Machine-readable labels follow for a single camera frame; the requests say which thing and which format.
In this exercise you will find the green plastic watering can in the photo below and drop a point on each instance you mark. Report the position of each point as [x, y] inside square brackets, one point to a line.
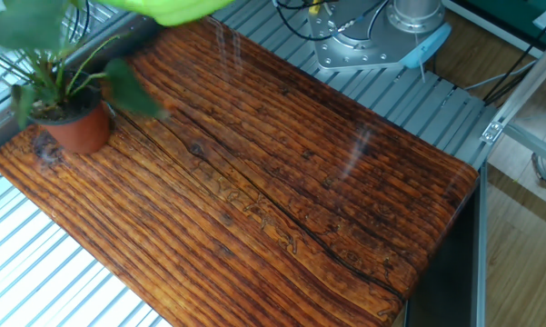
[172, 11]

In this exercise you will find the green leafy plant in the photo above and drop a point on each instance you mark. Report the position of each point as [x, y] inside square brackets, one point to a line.
[127, 91]

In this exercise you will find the terracotta plant pot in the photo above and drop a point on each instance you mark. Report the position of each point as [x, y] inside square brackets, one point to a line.
[84, 134]

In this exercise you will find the wood grain board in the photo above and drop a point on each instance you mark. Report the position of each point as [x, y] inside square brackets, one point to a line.
[300, 204]

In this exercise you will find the silver robot mounting plate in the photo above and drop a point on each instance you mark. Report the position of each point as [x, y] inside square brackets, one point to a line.
[345, 50]

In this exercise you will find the yellow connector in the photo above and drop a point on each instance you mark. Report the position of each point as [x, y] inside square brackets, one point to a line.
[315, 5]

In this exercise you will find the green board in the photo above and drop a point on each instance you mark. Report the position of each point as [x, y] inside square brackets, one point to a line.
[504, 11]

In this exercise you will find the aluminium profile frame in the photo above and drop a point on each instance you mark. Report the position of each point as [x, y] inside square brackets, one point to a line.
[527, 77]

